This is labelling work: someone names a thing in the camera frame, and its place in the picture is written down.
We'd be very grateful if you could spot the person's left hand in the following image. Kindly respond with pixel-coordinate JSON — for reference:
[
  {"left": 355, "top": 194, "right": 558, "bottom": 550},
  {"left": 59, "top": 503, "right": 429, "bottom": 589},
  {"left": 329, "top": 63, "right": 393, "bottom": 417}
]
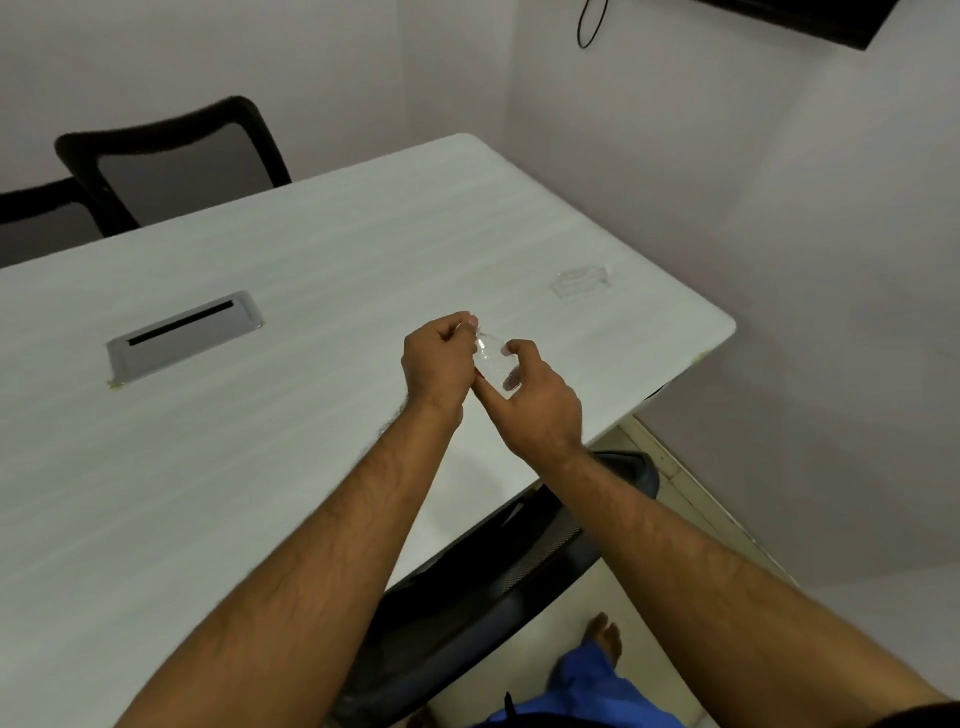
[{"left": 401, "top": 311, "right": 481, "bottom": 420}]

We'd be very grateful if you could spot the black wall-mounted screen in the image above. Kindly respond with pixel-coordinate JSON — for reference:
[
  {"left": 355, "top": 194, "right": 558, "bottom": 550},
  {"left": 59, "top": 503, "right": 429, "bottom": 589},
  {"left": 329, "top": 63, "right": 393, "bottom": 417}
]
[{"left": 693, "top": 0, "right": 901, "bottom": 52}]

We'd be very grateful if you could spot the person's right forearm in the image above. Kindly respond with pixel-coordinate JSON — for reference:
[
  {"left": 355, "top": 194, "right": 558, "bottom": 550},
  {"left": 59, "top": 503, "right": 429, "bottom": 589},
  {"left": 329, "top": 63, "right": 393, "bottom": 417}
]
[{"left": 534, "top": 442, "right": 954, "bottom": 728}]

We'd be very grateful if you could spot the person's left forearm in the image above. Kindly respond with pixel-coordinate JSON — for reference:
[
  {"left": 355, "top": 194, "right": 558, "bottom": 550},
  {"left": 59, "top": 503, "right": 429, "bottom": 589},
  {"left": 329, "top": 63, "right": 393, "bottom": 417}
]
[{"left": 112, "top": 396, "right": 466, "bottom": 728}]

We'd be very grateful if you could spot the clear plastic wrapper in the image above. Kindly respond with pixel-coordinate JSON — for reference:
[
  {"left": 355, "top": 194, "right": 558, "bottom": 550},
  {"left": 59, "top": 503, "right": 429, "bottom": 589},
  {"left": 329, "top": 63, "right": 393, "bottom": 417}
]
[{"left": 454, "top": 321, "right": 523, "bottom": 394}]

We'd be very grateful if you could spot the person's blue trouser leg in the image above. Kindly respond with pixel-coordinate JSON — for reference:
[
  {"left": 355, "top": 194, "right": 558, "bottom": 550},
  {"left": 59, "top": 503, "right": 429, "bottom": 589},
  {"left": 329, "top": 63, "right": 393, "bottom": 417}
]
[{"left": 480, "top": 641, "right": 685, "bottom": 728}]

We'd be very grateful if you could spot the black cable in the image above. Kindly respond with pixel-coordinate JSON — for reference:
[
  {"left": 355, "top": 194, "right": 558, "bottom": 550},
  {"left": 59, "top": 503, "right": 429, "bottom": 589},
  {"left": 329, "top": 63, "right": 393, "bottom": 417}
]
[{"left": 576, "top": 0, "right": 610, "bottom": 51}]

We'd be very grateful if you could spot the person's bare foot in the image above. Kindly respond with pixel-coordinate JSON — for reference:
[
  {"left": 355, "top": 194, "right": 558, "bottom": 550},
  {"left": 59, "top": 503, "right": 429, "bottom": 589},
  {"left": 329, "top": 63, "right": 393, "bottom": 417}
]
[{"left": 583, "top": 612, "right": 624, "bottom": 667}]

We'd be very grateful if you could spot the person's right hand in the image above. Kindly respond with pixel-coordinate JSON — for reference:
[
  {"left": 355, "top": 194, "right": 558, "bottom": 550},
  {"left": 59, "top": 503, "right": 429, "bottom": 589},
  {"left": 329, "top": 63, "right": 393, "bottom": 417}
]
[{"left": 472, "top": 339, "right": 585, "bottom": 466}]

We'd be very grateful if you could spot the clear plastic tray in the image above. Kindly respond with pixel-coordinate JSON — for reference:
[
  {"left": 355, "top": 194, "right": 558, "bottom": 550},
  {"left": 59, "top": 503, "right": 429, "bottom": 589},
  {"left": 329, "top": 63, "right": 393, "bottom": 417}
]
[{"left": 551, "top": 264, "right": 613, "bottom": 299}]

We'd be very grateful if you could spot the black mesh office chair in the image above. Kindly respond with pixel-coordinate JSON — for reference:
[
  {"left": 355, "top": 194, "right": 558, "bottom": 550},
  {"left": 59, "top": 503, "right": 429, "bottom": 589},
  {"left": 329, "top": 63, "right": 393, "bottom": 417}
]
[
  {"left": 0, "top": 177, "right": 106, "bottom": 270},
  {"left": 54, "top": 95, "right": 293, "bottom": 237},
  {"left": 330, "top": 450, "right": 661, "bottom": 728}
]

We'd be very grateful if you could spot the silver table cable box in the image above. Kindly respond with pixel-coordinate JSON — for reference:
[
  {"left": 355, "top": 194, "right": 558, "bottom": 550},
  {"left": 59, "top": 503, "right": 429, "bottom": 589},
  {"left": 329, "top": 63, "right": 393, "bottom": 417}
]
[{"left": 105, "top": 290, "right": 266, "bottom": 385}]

